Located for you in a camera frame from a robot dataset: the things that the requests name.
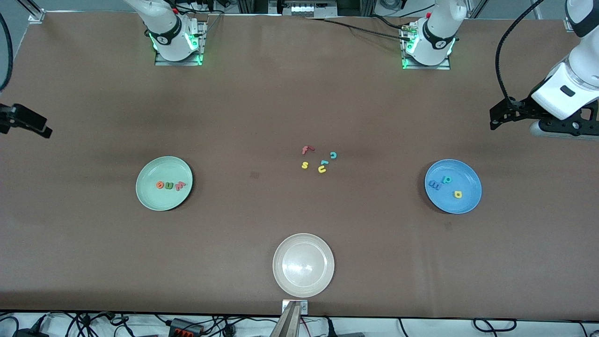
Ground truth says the blue plate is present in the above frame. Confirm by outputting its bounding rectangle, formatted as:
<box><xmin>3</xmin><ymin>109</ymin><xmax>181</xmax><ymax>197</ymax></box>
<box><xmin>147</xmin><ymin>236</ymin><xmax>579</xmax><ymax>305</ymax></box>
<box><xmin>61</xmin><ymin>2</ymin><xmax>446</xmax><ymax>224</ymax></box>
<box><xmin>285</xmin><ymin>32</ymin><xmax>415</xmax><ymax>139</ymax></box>
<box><xmin>424</xmin><ymin>159</ymin><xmax>482</xmax><ymax>215</ymax></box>

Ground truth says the green plate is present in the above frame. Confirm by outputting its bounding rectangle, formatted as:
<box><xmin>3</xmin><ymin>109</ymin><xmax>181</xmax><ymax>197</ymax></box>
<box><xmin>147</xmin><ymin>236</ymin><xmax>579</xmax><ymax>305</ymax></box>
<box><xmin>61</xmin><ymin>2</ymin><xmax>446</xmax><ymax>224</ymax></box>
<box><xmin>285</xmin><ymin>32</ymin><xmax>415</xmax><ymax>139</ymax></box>
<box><xmin>135</xmin><ymin>156</ymin><xmax>194</xmax><ymax>212</ymax></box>

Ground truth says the brown table mat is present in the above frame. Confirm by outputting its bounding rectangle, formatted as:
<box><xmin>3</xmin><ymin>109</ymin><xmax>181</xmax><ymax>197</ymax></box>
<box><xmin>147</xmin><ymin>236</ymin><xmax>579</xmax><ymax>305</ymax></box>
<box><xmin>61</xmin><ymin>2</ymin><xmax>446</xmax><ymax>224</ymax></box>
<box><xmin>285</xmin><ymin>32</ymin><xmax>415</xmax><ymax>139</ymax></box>
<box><xmin>0</xmin><ymin>10</ymin><xmax>599</xmax><ymax>322</ymax></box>

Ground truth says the grey device box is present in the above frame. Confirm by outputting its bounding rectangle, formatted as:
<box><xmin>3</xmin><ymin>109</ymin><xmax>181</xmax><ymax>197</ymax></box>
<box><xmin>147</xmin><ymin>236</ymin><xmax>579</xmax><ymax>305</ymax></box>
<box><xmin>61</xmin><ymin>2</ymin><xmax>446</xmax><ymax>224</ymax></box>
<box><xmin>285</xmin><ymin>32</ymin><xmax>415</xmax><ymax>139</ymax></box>
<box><xmin>278</xmin><ymin>0</ymin><xmax>338</xmax><ymax>17</ymax></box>

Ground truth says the black orange power strip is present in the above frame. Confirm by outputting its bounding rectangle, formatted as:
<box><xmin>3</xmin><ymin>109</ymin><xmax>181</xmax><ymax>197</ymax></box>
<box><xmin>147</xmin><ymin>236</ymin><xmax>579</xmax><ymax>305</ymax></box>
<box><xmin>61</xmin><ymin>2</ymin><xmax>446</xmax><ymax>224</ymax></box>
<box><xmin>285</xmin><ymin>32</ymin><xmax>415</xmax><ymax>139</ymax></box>
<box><xmin>168</xmin><ymin>318</ymin><xmax>205</xmax><ymax>336</ymax></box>

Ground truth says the beige plate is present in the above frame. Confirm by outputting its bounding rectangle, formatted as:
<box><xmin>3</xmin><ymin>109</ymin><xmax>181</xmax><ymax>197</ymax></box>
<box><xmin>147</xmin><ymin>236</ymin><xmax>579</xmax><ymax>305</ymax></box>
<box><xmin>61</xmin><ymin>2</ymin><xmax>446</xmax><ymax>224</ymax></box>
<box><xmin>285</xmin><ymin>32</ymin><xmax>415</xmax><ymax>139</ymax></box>
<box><xmin>272</xmin><ymin>233</ymin><xmax>336</xmax><ymax>298</ymax></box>

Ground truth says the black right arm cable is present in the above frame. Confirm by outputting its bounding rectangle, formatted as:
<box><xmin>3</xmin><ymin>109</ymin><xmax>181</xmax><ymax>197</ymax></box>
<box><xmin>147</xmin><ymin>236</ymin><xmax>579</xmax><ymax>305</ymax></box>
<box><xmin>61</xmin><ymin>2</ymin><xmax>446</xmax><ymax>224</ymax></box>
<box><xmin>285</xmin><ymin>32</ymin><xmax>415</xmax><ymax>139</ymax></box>
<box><xmin>0</xmin><ymin>12</ymin><xmax>14</xmax><ymax>93</ymax></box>

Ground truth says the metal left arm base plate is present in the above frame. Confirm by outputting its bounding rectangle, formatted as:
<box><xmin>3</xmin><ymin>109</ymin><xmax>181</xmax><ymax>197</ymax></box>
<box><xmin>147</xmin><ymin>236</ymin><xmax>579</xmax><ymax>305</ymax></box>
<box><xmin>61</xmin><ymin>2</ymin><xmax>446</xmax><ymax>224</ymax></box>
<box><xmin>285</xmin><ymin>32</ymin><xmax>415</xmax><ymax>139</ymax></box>
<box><xmin>402</xmin><ymin>23</ymin><xmax>452</xmax><ymax>71</ymax></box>

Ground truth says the aluminium corner bracket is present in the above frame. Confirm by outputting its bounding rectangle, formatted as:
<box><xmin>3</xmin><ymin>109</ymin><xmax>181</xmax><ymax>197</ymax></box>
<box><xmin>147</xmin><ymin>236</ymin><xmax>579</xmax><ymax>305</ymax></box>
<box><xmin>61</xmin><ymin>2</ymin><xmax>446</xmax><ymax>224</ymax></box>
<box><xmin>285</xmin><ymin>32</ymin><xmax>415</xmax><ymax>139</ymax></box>
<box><xmin>18</xmin><ymin>0</ymin><xmax>46</xmax><ymax>24</ymax></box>

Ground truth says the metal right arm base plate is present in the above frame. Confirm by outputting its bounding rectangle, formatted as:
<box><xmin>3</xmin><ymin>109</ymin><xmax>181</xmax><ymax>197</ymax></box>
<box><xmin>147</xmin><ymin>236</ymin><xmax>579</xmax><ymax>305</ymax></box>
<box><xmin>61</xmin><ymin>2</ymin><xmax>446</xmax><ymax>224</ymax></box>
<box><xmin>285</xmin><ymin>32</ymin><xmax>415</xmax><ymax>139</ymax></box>
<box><xmin>154</xmin><ymin>21</ymin><xmax>205</xmax><ymax>66</ymax></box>

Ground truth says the black table cable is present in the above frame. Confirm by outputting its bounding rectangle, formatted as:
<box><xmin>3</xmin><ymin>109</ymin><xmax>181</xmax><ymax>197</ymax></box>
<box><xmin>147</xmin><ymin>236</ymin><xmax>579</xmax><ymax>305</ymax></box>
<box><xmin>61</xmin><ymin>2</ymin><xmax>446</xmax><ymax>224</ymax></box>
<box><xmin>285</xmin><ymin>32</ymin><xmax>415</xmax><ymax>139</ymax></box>
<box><xmin>303</xmin><ymin>17</ymin><xmax>413</xmax><ymax>42</ymax></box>

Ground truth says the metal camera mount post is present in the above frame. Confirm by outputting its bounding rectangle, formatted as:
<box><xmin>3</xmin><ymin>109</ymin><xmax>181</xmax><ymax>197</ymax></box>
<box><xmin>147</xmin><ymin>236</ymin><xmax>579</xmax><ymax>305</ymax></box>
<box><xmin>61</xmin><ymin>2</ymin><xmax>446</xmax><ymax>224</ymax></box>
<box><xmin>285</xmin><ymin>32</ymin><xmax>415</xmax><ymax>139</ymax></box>
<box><xmin>269</xmin><ymin>300</ymin><xmax>309</xmax><ymax>337</ymax></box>

